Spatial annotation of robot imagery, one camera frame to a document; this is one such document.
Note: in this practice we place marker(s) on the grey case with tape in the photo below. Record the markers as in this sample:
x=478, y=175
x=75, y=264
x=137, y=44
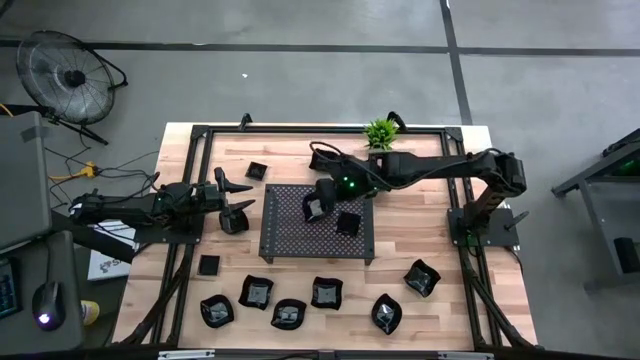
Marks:
x=22, y=180

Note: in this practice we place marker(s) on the black metal floor fan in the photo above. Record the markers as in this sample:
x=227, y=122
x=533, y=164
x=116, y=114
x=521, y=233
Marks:
x=67, y=77

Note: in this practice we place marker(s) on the black computer mouse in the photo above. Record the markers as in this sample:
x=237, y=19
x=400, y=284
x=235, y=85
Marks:
x=48, y=306

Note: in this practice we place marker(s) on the white printed cardboard box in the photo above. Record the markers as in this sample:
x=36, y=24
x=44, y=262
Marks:
x=107, y=267

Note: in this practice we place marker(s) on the grey metal cart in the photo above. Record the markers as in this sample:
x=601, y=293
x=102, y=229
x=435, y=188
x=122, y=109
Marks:
x=607, y=235

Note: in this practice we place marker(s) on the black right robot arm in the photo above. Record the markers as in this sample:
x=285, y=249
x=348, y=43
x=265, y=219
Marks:
x=440, y=167

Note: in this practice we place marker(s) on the large black wavy square plate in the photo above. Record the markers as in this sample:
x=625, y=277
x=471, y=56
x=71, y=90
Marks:
x=327, y=293
x=256, y=292

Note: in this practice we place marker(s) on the small black square plate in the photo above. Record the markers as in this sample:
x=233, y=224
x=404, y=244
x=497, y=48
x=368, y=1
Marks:
x=209, y=265
x=348, y=224
x=256, y=171

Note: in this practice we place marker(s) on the green plant in white pot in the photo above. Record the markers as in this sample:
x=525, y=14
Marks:
x=381, y=134

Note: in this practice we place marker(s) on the black curved frame bracket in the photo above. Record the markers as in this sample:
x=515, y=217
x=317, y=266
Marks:
x=245, y=121
x=397, y=119

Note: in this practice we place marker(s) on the silver aluminium extrusion bar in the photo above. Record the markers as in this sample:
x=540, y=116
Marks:
x=185, y=355
x=465, y=356

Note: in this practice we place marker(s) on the backlit keyboard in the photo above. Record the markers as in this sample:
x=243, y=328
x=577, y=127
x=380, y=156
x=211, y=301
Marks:
x=7, y=292

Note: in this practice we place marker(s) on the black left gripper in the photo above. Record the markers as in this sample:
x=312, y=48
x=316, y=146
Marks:
x=205, y=197

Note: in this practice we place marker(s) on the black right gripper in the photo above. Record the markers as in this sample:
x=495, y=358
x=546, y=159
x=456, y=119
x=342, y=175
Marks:
x=357, y=182

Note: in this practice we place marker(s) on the black perforated metal riser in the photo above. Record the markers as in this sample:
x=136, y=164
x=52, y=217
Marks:
x=290, y=235

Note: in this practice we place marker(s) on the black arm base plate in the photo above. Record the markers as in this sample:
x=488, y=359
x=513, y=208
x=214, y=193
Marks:
x=500, y=237
x=150, y=237

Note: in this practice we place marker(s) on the black diagonal beam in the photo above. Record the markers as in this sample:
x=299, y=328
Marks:
x=100, y=243

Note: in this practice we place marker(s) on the grey desk surface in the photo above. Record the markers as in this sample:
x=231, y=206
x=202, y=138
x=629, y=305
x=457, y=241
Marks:
x=70, y=260

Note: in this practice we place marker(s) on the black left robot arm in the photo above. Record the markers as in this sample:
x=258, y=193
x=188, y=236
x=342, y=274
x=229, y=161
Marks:
x=140, y=205

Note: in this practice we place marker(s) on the small black wavy plate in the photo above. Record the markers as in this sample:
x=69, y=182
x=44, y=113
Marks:
x=422, y=278
x=316, y=161

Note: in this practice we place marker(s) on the black rounded plate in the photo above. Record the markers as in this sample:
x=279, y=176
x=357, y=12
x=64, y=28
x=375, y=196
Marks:
x=288, y=314
x=217, y=311
x=314, y=211
x=239, y=225

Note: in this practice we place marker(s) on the black floor stand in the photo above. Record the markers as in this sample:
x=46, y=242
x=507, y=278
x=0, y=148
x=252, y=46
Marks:
x=27, y=109

